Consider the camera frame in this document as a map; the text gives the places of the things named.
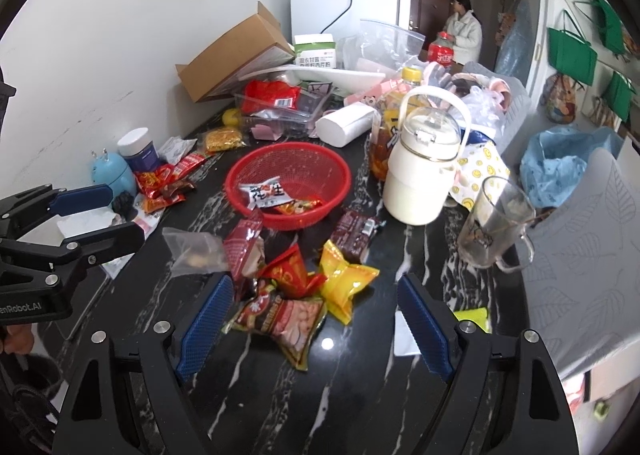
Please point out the lime green wafer packet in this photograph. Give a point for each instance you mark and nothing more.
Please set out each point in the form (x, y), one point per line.
(472, 319)

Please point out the white cylindrical container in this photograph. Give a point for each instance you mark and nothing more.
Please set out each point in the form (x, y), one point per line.
(345, 124)

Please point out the clear plastic snack bag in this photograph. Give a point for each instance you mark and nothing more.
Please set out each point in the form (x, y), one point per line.
(195, 247)

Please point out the red striped snack packet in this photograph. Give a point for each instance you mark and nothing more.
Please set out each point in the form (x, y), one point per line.
(187, 165)

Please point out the blue plastic bag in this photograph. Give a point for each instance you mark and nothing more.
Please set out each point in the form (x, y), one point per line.
(565, 165)

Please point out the dark red snack packet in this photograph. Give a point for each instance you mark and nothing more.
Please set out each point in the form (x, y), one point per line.
(244, 247)

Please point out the cream insulated jug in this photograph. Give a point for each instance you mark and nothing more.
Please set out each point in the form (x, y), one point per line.
(420, 175)

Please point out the red food packet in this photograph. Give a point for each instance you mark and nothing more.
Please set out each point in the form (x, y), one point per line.
(270, 95)

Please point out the silver foil packet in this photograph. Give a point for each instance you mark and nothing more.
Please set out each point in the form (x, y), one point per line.
(175, 148)

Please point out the white-lid blue jar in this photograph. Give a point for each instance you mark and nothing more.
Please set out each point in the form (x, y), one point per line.
(137, 147)

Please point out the yellow lemon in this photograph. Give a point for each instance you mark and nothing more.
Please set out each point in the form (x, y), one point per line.
(230, 118)

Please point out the yellow noodle snack packet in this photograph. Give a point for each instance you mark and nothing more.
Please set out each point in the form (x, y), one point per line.
(222, 138)

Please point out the large green tote bag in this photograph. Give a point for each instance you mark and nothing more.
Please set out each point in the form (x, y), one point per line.
(570, 55)

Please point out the red gold-print snack packet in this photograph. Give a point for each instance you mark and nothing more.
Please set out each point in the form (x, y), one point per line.
(290, 275)

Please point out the patterned hanging bag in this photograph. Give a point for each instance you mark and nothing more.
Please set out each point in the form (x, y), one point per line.
(557, 97)

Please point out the white refrigerator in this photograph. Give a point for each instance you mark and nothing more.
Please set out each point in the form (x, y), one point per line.
(320, 5)

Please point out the light blue bottle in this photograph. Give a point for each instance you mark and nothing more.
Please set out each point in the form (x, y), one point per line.
(112, 174)

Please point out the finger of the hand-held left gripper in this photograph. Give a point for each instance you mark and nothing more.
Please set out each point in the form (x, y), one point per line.
(112, 237)
(80, 199)

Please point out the glass mug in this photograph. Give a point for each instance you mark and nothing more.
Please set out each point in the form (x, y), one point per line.
(492, 225)

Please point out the small orange snack packet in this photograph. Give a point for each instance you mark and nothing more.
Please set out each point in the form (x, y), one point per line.
(300, 206)

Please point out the smiley-print cloth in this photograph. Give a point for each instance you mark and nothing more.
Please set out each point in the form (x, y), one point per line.
(480, 167)

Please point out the pink peanut snack packet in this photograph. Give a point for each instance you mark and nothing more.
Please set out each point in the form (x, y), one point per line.
(282, 322)

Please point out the grey leaf-print mat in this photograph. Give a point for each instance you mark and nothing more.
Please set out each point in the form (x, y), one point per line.
(585, 255)

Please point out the brown cardboard box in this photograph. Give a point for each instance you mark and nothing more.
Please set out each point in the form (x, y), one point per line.
(235, 55)

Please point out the brown chocolate snack packet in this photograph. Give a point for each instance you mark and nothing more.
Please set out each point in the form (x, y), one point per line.
(355, 231)

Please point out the translucent blue hanging bag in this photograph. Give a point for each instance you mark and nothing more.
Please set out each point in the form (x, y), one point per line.
(515, 45)

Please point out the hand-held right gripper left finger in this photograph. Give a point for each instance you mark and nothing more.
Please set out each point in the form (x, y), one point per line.
(205, 327)

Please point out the green and white carton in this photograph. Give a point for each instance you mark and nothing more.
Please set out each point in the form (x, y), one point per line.
(315, 51)

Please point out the clear zip bag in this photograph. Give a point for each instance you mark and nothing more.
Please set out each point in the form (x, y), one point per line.
(385, 42)

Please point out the yellow-cap pickle bottle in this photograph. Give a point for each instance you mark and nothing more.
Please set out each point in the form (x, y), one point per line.
(387, 135)

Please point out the brown door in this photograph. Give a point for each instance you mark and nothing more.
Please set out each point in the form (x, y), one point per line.
(435, 0)

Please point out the white peanut packet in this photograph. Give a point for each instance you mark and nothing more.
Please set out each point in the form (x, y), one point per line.
(262, 192)

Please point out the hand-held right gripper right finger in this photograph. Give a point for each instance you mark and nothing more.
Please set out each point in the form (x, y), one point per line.
(425, 330)

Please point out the red orange snack packet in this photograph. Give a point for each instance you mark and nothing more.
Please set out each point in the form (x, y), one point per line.
(152, 181)

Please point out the brown candy wrapper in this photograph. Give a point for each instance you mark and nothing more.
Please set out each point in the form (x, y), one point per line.
(177, 188)

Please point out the translucent storage basket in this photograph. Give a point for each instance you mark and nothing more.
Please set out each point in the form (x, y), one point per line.
(517, 95)

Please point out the person's left hand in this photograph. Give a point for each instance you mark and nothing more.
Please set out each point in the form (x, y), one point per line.
(15, 340)

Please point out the red plastic basket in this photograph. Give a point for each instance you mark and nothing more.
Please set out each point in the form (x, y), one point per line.
(305, 165)

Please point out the white paper sheet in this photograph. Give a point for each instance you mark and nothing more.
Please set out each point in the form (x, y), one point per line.
(407, 335)

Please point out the pink white paper packet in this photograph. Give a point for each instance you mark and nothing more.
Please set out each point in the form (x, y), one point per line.
(147, 225)

